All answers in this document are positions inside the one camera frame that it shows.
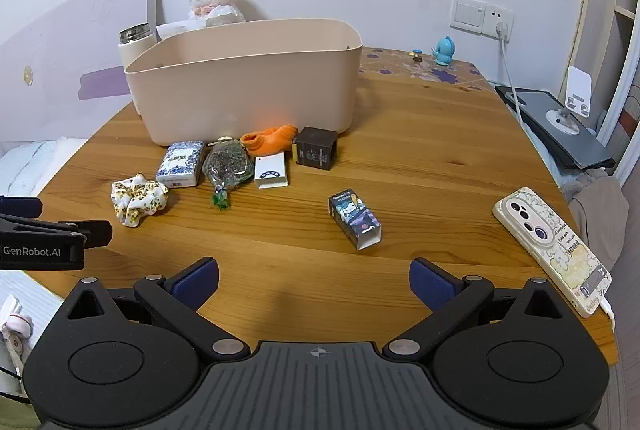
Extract white thermos cup steel lid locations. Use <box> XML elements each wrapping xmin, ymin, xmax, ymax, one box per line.
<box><xmin>118</xmin><ymin>24</ymin><xmax>164</xmax><ymax>115</ymax></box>

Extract smartphone with cream printed case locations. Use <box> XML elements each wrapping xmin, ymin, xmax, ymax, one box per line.
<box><xmin>492</xmin><ymin>186</ymin><xmax>613</xmax><ymax>319</ymax></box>

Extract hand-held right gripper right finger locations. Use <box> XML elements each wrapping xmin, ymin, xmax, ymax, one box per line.
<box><xmin>382</xmin><ymin>258</ymin><xmax>576</xmax><ymax>359</ymax></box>

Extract white plug with cable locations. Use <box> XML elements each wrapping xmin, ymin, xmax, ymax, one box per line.
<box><xmin>494</xmin><ymin>21</ymin><xmax>527</xmax><ymax>129</ymax></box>

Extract purple floral table mat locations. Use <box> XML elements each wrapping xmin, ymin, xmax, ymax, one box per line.
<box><xmin>357</xmin><ymin>46</ymin><xmax>497</xmax><ymax>92</ymax></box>

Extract white small card box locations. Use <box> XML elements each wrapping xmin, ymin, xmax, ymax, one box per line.
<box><xmin>253</xmin><ymin>152</ymin><xmax>290</xmax><ymax>189</ymax></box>

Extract grey cloth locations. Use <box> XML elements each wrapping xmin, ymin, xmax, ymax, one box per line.
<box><xmin>562</xmin><ymin>167</ymin><xmax>631</xmax><ymax>272</ymax></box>

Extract white wall switch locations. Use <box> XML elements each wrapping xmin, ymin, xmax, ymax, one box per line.
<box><xmin>449</xmin><ymin>0</ymin><xmax>487</xmax><ymax>34</ymax></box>

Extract green cloth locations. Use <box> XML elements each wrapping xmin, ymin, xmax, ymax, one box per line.
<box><xmin>0</xmin><ymin>391</ymin><xmax>42</xmax><ymax>430</ymax></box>

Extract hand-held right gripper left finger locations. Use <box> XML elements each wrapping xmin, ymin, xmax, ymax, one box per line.
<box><xmin>62</xmin><ymin>256</ymin><xmax>252</xmax><ymax>359</ymax></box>

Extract blue white porcelain-print box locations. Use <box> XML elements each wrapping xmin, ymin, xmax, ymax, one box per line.
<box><xmin>154</xmin><ymin>140</ymin><xmax>206</xmax><ymax>189</ymax></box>

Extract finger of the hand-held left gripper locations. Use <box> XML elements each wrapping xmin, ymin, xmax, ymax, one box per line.
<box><xmin>0</xmin><ymin>195</ymin><xmax>44</xmax><ymax>219</ymax></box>
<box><xmin>0</xmin><ymin>213</ymin><xmax>114</xmax><ymax>247</ymax></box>

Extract white quilted blanket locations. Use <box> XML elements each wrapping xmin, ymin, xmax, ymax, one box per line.
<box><xmin>0</xmin><ymin>137</ymin><xmax>92</xmax><ymax>200</ymax></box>

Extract dark brown small box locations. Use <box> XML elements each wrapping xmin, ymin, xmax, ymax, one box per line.
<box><xmin>292</xmin><ymin>126</ymin><xmax>339</xmax><ymax>172</ymax></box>

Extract white wardrobe shelf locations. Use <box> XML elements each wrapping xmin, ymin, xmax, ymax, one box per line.
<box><xmin>585</xmin><ymin>0</ymin><xmax>640</xmax><ymax>148</ymax></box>

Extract floral fabric scrunchie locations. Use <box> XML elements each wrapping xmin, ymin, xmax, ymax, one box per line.
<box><xmin>110</xmin><ymin>176</ymin><xmax>170</xmax><ymax>228</ymax></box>

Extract white phone stand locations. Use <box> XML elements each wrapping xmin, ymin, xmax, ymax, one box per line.
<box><xmin>545</xmin><ymin>65</ymin><xmax>597</xmax><ymax>136</ymax></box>

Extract blue cartoon figurine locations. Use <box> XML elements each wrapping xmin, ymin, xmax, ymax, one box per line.
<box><xmin>432</xmin><ymin>35</ymin><xmax>456</xmax><ymax>66</ymax></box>

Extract white red headphones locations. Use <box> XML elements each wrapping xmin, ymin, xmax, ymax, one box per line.
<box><xmin>0</xmin><ymin>294</ymin><xmax>34</xmax><ymax>377</ymax></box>

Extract dried herb sachet bag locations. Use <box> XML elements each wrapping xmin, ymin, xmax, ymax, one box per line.
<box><xmin>202</xmin><ymin>137</ymin><xmax>255</xmax><ymax>211</ymax></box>

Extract beige plastic storage bin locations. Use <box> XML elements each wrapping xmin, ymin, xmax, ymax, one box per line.
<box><xmin>124</xmin><ymin>17</ymin><xmax>363</xmax><ymax>147</ymax></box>

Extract lilac bed headboard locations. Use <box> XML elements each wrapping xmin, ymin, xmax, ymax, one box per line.
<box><xmin>0</xmin><ymin>0</ymin><xmax>164</xmax><ymax>144</ymax></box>

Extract cartoon printed small box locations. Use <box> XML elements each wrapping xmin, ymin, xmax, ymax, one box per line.
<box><xmin>328</xmin><ymin>189</ymin><xmax>383</xmax><ymax>251</ymax></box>

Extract white wall socket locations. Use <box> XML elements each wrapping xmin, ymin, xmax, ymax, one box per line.
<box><xmin>482</xmin><ymin>4</ymin><xmax>515</xmax><ymax>42</ymax></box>

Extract white phone charging cable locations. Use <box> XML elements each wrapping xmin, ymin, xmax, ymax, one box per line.
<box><xmin>597</xmin><ymin>294</ymin><xmax>619</xmax><ymax>327</ymax></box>

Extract grey laptop with stand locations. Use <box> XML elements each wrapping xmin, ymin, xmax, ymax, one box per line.
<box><xmin>494</xmin><ymin>85</ymin><xmax>617</xmax><ymax>170</ymax></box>

